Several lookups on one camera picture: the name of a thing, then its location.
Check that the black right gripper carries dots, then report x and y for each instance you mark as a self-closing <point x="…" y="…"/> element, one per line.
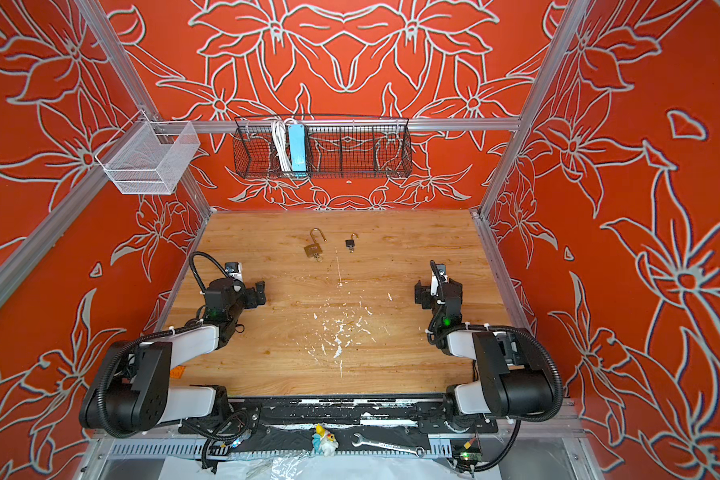
<point x="423" y="296"/>

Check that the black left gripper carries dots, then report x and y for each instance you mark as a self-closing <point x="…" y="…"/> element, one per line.
<point x="252" y="302"/>

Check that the brass padlock with steel shackle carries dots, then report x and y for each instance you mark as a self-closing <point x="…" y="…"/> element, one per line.
<point x="314" y="249"/>

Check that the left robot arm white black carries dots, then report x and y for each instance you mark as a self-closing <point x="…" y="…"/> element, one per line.
<point x="132" y="391"/>

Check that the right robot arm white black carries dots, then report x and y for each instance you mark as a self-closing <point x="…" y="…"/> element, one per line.
<point x="515" y="376"/>

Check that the orange flat piece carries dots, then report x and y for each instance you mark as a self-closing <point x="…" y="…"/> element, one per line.
<point x="177" y="372"/>

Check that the silver wrench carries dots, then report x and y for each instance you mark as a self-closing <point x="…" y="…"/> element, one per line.
<point x="359" y="440"/>

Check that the small toy figure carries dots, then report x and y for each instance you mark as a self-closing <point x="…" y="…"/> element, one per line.
<point x="324" y="442"/>

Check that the clear plastic bin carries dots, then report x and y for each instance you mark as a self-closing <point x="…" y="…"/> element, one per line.
<point x="145" y="162"/>

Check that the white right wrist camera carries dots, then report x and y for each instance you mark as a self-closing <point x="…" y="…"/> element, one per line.
<point x="439" y="280"/>

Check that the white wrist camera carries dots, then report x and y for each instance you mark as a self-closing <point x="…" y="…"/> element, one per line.
<point x="439" y="280"/>
<point x="234" y="270"/>

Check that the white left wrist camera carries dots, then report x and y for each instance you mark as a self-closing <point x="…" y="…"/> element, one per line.
<point x="234" y="270"/>

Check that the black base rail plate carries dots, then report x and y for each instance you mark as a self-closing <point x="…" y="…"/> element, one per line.
<point x="425" y="413"/>

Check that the black wire basket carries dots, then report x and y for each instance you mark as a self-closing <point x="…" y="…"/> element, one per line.
<point x="336" y="147"/>

